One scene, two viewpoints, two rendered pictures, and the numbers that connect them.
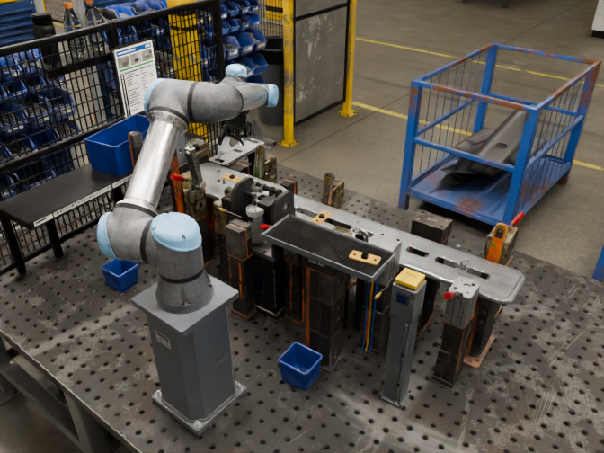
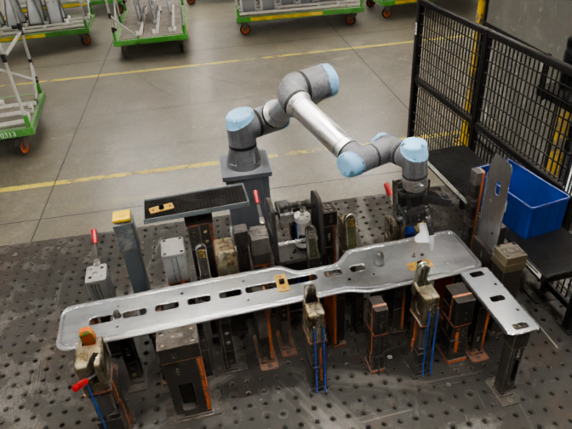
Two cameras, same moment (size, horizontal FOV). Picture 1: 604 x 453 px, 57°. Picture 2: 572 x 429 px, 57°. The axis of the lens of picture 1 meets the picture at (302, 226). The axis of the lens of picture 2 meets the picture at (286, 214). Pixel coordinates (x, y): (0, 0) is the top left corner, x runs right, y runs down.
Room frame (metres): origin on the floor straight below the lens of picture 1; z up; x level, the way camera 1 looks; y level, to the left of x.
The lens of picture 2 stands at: (2.68, -1.00, 2.16)
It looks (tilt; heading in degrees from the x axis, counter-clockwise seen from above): 34 degrees down; 134
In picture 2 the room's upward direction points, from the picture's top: 4 degrees counter-clockwise
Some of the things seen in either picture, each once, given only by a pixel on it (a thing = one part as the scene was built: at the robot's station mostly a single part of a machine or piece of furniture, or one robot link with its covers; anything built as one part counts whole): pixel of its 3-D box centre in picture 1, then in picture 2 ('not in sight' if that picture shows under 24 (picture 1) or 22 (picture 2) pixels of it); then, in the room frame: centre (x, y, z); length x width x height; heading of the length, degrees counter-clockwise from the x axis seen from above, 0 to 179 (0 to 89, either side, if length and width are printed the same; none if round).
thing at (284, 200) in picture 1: (265, 248); (296, 254); (1.62, 0.13, 0.94); 0.18 x 0.13 x 0.49; 55
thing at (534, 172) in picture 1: (497, 136); not in sight; (3.66, -1.37, 0.47); 1.20 x 0.80 x 0.95; 140
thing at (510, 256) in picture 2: (199, 179); (501, 291); (2.25, 0.46, 0.88); 0.08 x 0.08 x 0.36; 55
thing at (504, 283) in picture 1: (327, 219); (276, 286); (1.72, -0.09, 1.00); 1.38 x 0.22 x 0.02; 55
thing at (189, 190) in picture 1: (199, 227); (392, 256); (1.86, 0.41, 0.88); 0.07 x 0.06 x 0.35; 145
